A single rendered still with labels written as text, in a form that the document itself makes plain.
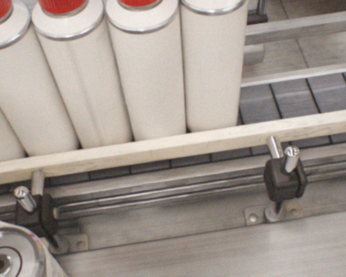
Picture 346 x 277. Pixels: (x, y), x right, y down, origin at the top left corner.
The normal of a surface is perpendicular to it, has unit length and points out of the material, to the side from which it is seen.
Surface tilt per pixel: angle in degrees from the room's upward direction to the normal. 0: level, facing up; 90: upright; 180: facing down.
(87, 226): 0
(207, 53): 90
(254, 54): 90
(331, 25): 90
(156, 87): 90
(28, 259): 0
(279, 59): 0
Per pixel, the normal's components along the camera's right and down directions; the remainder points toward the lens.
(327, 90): -0.07, -0.55
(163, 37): 0.55, 0.67
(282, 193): 0.13, 0.82
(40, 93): 0.75, 0.52
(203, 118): -0.32, 0.80
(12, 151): 0.90, 0.33
